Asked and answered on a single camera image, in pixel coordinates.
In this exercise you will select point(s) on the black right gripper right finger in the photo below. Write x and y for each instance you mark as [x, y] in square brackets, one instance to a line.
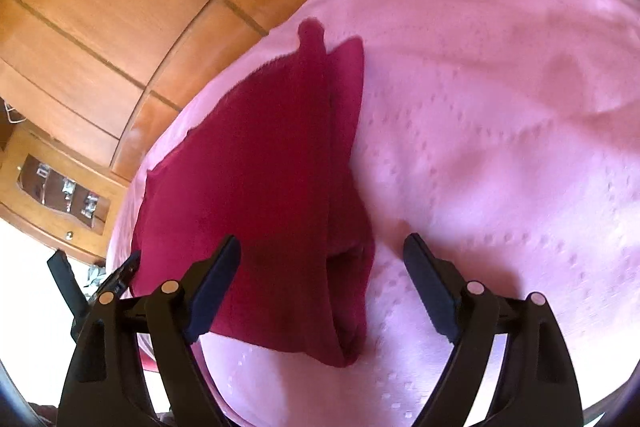
[537, 385]

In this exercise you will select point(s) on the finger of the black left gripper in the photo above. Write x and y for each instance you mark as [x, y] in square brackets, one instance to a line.
[122, 274]
[62, 273]

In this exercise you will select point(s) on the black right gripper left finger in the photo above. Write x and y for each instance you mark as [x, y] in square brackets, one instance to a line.
[105, 386]

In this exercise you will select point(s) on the dark red long-sleeve shirt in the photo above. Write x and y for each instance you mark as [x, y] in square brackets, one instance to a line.
[269, 165]

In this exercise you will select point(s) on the pink quilted bedspread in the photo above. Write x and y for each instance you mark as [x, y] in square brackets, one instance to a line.
[505, 133]

